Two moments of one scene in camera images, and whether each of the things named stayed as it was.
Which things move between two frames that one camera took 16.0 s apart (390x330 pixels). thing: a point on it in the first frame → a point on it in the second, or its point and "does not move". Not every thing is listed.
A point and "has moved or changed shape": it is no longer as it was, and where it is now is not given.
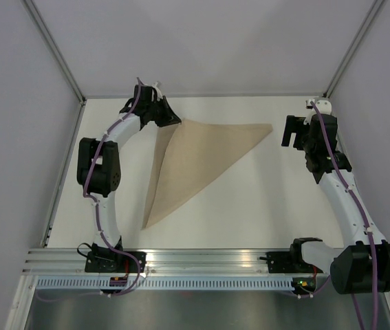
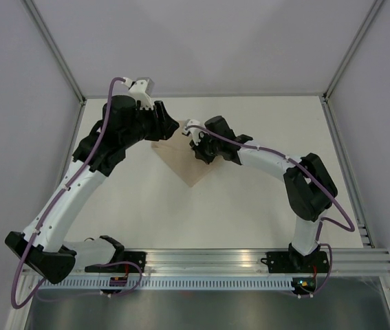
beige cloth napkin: (188, 152) has moved or changed shape
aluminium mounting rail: (159, 262) does not move
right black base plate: (283, 262) does not move
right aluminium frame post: (376, 6) does not move
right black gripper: (294, 124) → (197, 149)
